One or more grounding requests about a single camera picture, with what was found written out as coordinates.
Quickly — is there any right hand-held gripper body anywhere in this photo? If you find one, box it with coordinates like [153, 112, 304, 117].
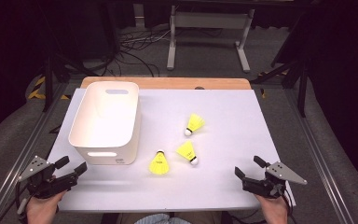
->
[241, 161, 308, 200]

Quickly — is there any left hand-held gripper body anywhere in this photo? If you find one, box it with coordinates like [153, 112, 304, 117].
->
[18, 155, 78, 200]

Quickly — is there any white plastic bin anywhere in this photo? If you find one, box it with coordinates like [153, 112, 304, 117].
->
[68, 80, 143, 166]

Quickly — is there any yellow shuttlecock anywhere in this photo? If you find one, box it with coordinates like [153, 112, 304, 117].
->
[176, 140, 200, 166]
[184, 113, 206, 137]
[148, 149, 171, 175]

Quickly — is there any person's left hand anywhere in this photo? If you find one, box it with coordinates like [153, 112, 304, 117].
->
[26, 190, 66, 224]

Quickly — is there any person's right hand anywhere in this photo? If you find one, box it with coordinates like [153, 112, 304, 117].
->
[255, 194, 288, 224]

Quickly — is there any black tripod stand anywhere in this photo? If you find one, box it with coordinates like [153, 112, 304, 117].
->
[41, 52, 101, 113]
[250, 55, 311, 119]

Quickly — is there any person's striped shirt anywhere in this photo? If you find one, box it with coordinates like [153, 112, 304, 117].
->
[134, 214, 192, 224]

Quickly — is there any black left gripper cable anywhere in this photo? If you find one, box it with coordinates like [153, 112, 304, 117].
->
[13, 181, 32, 224]

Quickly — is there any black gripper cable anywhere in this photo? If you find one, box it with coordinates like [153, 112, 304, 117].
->
[281, 186, 296, 224]
[13, 181, 32, 224]

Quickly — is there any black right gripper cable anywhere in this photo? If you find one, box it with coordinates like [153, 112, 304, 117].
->
[281, 186, 296, 224]

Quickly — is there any white cable plug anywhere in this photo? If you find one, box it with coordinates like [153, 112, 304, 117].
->
[17, 199, 29, 216]

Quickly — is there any bundle of floor cables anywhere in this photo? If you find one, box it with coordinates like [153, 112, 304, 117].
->
[117, 26, 172, 77]

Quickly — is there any white metal stand frame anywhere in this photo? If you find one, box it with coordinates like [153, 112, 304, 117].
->
[166, 4, 255, 74]

